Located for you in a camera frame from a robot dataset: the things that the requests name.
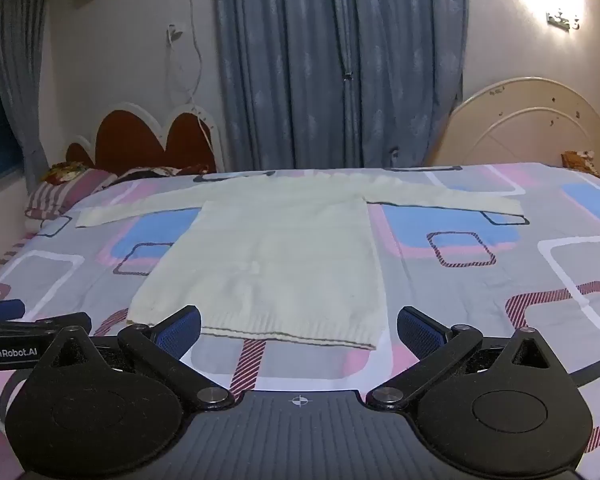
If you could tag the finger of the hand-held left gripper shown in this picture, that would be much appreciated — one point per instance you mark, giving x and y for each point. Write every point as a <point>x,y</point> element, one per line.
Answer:
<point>2,310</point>
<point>35,327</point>

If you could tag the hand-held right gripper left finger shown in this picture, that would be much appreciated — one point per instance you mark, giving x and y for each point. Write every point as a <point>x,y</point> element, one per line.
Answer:
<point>180,332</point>

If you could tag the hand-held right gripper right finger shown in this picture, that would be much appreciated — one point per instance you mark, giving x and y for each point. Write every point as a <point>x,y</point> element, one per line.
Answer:
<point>419,332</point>

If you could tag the white knit sweater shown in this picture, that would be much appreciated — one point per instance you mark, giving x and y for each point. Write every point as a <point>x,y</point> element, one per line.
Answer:
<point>280,260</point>

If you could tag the patterned bedsheet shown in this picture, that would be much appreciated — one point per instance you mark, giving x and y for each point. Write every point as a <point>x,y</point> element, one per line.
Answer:
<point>480,280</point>

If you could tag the pink striped pillow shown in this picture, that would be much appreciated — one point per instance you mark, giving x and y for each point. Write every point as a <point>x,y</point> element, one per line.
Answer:
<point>65,192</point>

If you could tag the yellow floral cloth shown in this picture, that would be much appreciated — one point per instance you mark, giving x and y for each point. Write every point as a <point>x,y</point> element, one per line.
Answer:
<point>65,171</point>

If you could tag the red scalloped headboard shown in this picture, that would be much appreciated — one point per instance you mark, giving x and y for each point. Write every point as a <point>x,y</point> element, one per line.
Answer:
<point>140,140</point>

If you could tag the blue-grey curtain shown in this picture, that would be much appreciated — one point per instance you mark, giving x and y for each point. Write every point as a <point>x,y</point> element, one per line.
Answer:
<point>20,85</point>
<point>280,70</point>
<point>405,70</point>

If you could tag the cream arched headboard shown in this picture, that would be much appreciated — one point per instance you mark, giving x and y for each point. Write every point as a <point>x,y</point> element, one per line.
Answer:
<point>525,125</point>

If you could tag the orange patterned cloth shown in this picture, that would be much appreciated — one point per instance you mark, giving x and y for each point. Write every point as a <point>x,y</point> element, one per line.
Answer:
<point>580,160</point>

